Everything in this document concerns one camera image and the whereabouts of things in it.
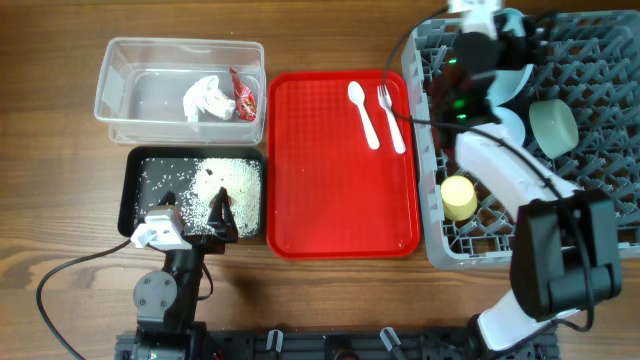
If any white plastic spoon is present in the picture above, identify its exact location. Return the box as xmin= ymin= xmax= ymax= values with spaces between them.
xmin=348 ymin=81 xmax=380 ymax=150

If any rice food waste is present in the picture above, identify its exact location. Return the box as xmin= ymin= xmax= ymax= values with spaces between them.
xmin=133 ymin=157 xmax=262 ymax=238

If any clear plastic bin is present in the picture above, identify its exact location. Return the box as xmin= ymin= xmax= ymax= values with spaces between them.
xmin=94 ymin=37 xmax=266 ymax=146

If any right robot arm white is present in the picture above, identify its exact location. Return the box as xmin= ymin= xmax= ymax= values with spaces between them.
xmin=431 ymin=31 xmax=622 ymax=359

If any white napkin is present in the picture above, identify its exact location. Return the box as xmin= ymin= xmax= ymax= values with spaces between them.
xmin=183 ymin=75 xmax=235 ymax=123

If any large light blue plate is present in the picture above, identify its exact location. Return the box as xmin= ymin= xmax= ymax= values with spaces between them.
xmin=487 ymin=8 xmax=533 ymax=107

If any red plastic tray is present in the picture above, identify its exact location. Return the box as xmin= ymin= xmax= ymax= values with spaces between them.
xmin=266 ymin=70 xmax=421 ymax=260

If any small light blue bowl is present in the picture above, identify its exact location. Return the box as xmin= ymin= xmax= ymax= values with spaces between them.
xmin=492 ymin=107 xmax=526 ymax=145

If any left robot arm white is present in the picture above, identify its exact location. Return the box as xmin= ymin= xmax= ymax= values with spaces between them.
xmin=114 ymin=187 xmax=238 ymax=360

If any green plastic bowl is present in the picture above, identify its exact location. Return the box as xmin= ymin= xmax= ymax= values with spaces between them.
xmin=529 ymin=99 xmax=579 ymax=159

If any grey dishwasher rack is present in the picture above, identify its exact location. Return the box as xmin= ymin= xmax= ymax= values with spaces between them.
xmin=401 ymin=10 xmax=639 ymax=270

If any yellow plastic cup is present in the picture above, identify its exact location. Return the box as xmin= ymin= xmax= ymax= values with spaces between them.
xmin=441 ymin=176 xmax=477 ymax=221

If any red snack wrapper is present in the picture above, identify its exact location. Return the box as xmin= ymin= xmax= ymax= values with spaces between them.
xmin=229 ymin=67 xmax=257 ymax=122

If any pink plastic fork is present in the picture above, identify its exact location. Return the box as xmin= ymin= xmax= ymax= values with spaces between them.
xmin=377 ymin=85 xmax=406 ymax=154

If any black waste tray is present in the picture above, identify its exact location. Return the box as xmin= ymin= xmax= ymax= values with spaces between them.
xmin=118 ymin=146 xmax=266 ymax=237

